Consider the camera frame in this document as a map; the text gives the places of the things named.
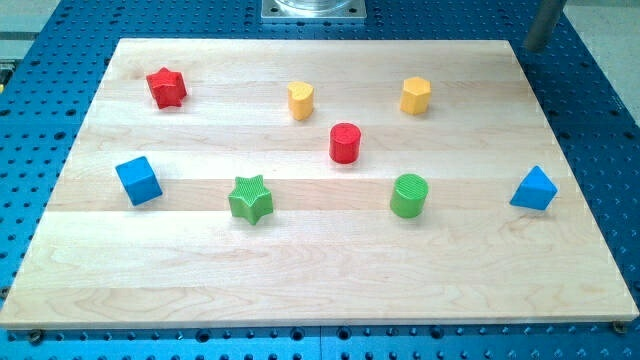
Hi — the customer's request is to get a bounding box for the yellow hexagon block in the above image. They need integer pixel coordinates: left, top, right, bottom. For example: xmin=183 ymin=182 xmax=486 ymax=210
xmin=400 ymin=77 xmax=431 ymax=115

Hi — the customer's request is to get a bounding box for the red cylinder block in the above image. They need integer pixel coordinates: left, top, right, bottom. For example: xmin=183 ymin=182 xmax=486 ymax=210
xmin=329 ymin=123 xmax=361 ymax=164

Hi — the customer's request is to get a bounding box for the green star block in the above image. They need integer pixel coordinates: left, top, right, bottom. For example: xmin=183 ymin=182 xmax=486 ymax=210
xmin=228 ymin=175 xmax=274 ymax=225

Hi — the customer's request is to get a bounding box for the yellow heart block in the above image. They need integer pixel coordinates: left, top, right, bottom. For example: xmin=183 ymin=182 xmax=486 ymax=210
xmin=287 ymin=81 xmax=314 ymax=121

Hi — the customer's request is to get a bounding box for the green cylinder block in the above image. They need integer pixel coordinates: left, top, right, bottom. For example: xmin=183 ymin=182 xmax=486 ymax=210
xmin=390 ymin=173 xmax=429 ymax=218

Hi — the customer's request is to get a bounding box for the light wooden board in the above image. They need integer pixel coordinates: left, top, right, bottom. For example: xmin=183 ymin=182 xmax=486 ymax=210
xmin=1 ymin=38 xmax=638 ymax=329

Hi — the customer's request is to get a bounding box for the red star block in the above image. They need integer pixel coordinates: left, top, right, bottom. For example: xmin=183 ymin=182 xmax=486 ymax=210
xmin=146 ymin=67 xmax=187 ymax=109

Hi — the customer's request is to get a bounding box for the blue cube block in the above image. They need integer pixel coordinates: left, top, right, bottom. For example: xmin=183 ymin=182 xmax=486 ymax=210
xmin=115 ymin=156 xmax=163 ymax=206

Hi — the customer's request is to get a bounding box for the blue triangle block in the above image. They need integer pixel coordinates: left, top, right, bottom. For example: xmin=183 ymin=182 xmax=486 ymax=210
xmin=509 ymin=165 xmax=558 ymax=211

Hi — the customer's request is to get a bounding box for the grey metal pusher rod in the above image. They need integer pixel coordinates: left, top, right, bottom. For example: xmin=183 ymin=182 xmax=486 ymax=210
xmin=523 ymin=0 xmax=567 ymax=52

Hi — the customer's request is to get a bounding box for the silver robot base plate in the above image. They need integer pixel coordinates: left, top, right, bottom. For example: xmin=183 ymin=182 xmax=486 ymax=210
xmin=261 ymin=0 xmax=367 ymax=20

